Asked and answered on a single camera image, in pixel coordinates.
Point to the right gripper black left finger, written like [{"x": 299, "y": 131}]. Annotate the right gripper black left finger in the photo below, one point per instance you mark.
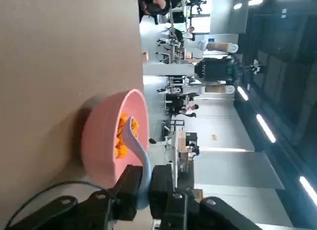
[{"x": 123, "y": 190}]

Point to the pink bowl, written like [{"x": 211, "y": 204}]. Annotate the pink bowl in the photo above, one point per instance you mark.
[{"x": 104, "y": 141}]

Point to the blue spoon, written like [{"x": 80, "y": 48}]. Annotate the blue spoon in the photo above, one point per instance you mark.
[{"x": 146, "y": 170}]

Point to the seated person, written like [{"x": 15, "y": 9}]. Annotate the seated person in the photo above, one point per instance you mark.
[{"x": 151, "y": 7}]

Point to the ceiling light strip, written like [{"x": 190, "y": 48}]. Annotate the ceiling light strip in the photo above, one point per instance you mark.
[
  {"x": 237, "y": 5},
  {"x": 266, "y": 128},
  {"x": 242, "y": 92},
  {"x": 308, "y": 189}
]

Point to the standing person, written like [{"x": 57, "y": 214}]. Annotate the standing person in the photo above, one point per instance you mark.
[
  {"x": 189, "y": 32},
  {"x": 193, "y": 108}
]

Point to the black machine with white arms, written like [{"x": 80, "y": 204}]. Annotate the black machine with white arms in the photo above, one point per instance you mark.
[{"x": 213, "y": 69}]

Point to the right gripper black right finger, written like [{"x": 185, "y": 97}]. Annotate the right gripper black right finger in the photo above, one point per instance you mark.
[{"x": 162, "y": 190}]

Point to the orange popcorn heap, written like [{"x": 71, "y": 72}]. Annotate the orange popcorn heap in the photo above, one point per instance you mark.
[{"x": 121, "y": 148}]

